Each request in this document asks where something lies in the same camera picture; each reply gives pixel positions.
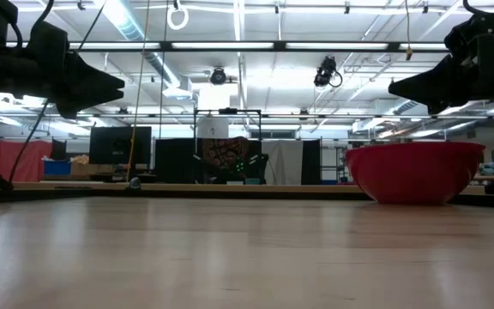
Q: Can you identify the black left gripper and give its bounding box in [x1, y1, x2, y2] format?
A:
[0, 49, 126, 120]

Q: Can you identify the black monitor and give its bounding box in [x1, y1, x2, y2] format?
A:
[88, 125, 153, 166]

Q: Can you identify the blue bin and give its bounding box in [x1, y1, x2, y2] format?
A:
[43, 159, 73, 177]

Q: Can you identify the large red bowl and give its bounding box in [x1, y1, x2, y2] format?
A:
[344, 141, 486, 206]

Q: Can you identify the red cloth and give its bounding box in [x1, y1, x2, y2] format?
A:
[0, 139, 54, 183]

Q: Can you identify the black curtain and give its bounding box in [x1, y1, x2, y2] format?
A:
[154, 137, 197, 185]

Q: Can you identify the white cylinder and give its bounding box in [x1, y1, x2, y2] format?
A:
[196, 118, 230, 139]

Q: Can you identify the patterned cloth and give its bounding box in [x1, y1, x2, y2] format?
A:
[201, 136, 251, 169]

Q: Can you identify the person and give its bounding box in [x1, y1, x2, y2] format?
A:
[216, 147, 250, 185]

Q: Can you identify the black overhead light bar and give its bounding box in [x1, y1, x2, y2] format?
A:
[5, 40, 451, 54]

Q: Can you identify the white curtain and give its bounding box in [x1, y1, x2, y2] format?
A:
[262, 140, 304, 186]

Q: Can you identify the light wooden desk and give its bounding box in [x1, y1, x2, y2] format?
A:
[0, 180, 494, 195]

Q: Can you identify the yellow hanging rope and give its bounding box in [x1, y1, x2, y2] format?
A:
[125, 0, 152, 182]

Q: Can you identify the long black cable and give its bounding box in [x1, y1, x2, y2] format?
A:
[76, 0, 107, 52]

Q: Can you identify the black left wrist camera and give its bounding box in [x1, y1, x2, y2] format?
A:
[27, 20, 70, 57]

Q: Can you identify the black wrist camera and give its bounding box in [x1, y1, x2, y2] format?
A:
[27, 20, 70, 57]
[443, 10, 494, 59]

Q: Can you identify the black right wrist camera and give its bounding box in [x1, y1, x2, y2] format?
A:
[443, 10, 494, 59]

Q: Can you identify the silver ventilation duct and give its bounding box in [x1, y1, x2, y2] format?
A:
[100, 0, 184, 88]

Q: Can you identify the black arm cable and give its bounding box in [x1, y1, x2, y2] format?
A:
[8, 100, 51, 186]

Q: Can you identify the white hanging ring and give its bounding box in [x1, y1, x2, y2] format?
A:
[166, 3, 190, 32]

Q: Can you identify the black ceiling camera with cable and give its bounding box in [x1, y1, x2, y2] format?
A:
[313, 55, 344, 93]

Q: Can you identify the round black ceiling camera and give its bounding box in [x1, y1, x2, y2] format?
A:
[209, 66, 228, 86]

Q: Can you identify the black stand frame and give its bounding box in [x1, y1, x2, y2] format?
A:
[192, 108, 262, 143]

